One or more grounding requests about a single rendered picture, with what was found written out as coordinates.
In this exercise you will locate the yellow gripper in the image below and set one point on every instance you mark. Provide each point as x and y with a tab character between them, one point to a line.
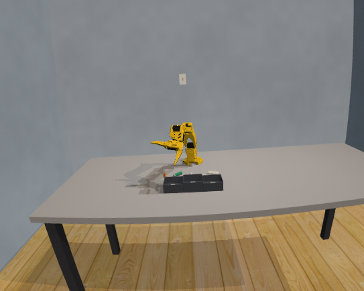
167	144

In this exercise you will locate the grey bin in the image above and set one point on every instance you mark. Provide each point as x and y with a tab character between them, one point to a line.
193	183

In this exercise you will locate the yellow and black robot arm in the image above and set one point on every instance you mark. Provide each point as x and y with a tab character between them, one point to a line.
181	133

